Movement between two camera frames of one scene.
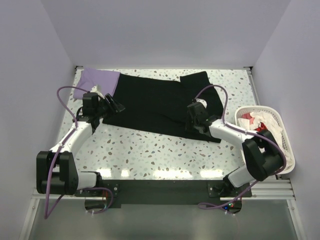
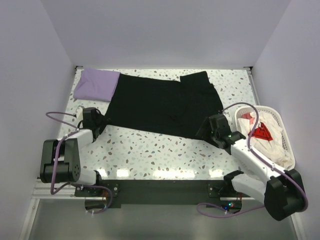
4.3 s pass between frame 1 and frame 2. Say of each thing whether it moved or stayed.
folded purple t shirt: stayed
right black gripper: moved
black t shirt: stayed
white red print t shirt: stayed
